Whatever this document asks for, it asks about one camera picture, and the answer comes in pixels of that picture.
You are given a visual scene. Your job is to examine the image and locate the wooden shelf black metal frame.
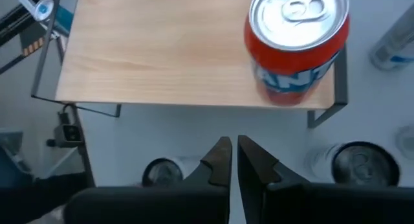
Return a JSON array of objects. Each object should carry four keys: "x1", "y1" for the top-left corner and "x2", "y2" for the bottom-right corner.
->
[{"x1": 30, "y1": 0, "x2": 349, "y2": 129}]

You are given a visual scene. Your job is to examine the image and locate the black mat hazard stripes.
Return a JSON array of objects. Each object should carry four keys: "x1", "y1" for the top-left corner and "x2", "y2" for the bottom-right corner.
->
[{"x1": 19, "y1": 21, "x2": 46, "y2": 58}]

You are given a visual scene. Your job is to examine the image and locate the orange Fanta soda can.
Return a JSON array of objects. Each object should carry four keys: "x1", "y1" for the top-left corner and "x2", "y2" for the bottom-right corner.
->
[{"x1": 244, "y1": 0, "x2": 351, "y2": 107}]

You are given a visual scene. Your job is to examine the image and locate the small table-level camera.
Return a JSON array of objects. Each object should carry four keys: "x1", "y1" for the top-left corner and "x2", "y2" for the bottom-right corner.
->
[{"x1": 46, "y1": 123, "x2": 84, "y2": 149}]

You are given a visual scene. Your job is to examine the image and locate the white Celsius Arctic can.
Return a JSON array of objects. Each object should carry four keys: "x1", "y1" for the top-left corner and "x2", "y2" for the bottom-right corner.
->
[{"x1": 305, "y1": 140, "x2": 401, "y2": 188}]

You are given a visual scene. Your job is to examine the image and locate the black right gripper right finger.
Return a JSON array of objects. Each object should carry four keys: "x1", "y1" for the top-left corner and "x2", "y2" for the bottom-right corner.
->
[{"x1": 237, "y1": 135, "x2": 414, "y2": 224}]

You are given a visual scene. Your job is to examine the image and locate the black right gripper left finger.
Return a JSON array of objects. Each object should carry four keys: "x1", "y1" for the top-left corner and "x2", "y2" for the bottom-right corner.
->
[{"x1": 63, "y1": 136, "x2": 233, "y2": 224}]

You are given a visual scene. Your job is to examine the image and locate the white Celsius can red print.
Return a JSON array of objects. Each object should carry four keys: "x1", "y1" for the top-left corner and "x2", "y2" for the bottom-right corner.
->
[{"x1": 141, "y1": 156, "x2": 203, "y2": 188}]

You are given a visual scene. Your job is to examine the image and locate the blue floor bin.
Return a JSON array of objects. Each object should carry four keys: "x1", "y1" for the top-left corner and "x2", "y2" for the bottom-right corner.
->
[{"x1": 51, "y1": 5, "x2": 74, "y2": 37}]

